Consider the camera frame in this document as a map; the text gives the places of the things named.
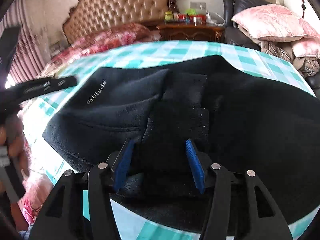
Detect pink floral pillow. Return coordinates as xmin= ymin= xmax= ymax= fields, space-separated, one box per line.
xmin=232 ymin=4 xmax=319 ymax=42

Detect teal checkered bed sheet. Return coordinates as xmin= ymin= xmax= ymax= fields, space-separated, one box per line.
xmin=23 ymin=41 xmax=314 ymax=239

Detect red floral quilt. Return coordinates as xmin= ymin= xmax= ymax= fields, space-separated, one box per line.
xmin=17 ymin=23 xmax=161 ymax=225

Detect clutter of items on nightstand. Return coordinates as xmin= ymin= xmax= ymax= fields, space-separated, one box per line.
xmin=164 ymin=8 xmax=225 ymax=27

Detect red hanging knot ornament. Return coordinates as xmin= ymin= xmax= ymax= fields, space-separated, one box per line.
xmin=300 ymin=0 xmax=306 ymax=18

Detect pink pleated curtain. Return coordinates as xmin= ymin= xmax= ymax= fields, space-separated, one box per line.
xmin=1 ymin=0 xmax=46 ymax=83

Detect pile of folded blankets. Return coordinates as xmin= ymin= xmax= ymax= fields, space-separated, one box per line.
xmin=238 ymin=26 xmax=319 ymax=77

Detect person's left hand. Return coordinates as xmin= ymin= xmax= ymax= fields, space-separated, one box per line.
xmin=7 ymin=118 xmax=29 ymax=177

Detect dark wooden nightstand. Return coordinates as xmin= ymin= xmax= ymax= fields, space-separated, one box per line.
xmin=157 ymin=23 xmax=225 ymax=43

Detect black leather chair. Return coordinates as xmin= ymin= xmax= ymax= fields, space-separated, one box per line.
xmin=223 ymin=0 xmax=319 ymax=94

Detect tufted tan headboard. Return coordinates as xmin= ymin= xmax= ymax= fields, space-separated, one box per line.
xmin=62 ymin=0 xmax=179 ymax=44

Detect black pants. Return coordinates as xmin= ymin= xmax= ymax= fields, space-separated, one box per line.
xmin=42 ymin=56 xmax=319 ymax=232

